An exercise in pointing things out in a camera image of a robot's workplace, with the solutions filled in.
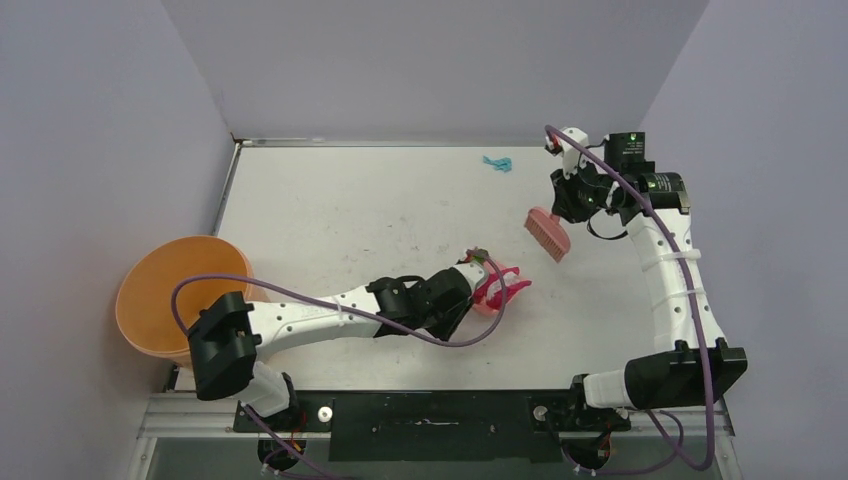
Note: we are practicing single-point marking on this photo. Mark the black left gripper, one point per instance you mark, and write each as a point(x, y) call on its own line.
point(444, 329)

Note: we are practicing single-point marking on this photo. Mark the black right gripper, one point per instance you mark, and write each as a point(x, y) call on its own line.
point(569, 203)

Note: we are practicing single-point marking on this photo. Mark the pink plastic dustpan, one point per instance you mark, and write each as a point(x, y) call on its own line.
point(506, 272)

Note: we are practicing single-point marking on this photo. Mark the pink plastic hand brush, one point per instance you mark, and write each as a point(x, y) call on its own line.
point(545, 228)

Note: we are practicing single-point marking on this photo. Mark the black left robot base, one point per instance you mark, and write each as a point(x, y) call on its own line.
point(312, 415)

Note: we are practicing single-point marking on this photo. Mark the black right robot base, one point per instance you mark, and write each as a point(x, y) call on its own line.
point(582, 431)

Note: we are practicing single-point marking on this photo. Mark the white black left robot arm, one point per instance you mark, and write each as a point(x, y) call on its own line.
point(233, 339)

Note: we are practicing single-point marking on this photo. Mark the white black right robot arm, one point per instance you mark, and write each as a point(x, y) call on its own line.
point(692, 363)

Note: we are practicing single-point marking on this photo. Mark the magenta paper scrap near brush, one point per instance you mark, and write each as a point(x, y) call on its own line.
point(490, 295)

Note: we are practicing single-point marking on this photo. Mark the cyan paper scrap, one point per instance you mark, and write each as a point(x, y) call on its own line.
point(503, 164)

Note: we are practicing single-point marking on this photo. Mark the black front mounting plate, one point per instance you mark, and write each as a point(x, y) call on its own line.
point(451, 426)

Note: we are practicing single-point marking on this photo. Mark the orange plastic bucket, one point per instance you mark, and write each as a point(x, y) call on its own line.
point(143, 305)

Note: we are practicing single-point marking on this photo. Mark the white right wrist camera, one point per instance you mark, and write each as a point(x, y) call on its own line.
point(565, 151)

